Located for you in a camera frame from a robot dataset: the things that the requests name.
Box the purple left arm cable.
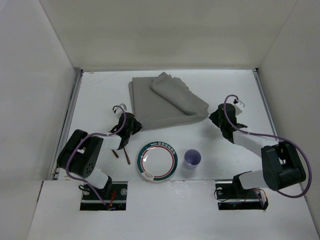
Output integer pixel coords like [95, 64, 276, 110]
[66, 104, 127, 206]

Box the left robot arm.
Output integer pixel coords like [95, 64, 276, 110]
[57, 112, 142, 200]

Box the purple cup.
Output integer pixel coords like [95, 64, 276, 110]
[183, 149, 202, 170]

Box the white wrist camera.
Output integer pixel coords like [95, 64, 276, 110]
[112, 103, 127, 119]
[233, 98, 246, 116]

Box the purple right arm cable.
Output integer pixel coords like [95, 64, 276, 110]
[223, 94, 313, 208]

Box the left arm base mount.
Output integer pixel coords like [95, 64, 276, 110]
[78, 181, 128, 211]

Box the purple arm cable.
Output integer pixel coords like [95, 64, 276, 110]
[66, 104, 127, 206]
[223, 94, 313, 208]

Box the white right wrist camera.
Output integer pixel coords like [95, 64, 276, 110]
[233, 98, 246, 116]

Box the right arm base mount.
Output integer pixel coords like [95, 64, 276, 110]
[213, 180, 269, 211]

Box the grey cloth placemat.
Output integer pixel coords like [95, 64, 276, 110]
[128, 72, 209, 131]

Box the left aluminium table rail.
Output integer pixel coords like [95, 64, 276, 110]
[48, 67, 83, 180]

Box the brown wooden spoon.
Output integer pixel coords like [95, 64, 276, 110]
[123, 147, 131, 165]

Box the aluminium table rail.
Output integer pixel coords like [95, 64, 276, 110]
[48, 67, 83, 180]
[252, 68, 278, 136]

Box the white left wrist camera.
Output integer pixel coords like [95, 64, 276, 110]
[112, 103, 127, 119]

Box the right aluminium table rail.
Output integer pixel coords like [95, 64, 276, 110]
[252, 68, 278, 136]

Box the white plate green red rim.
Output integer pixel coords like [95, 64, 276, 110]
[136, 141, 178, 183]

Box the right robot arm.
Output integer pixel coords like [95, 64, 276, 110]
[209, 103, 307, 198]

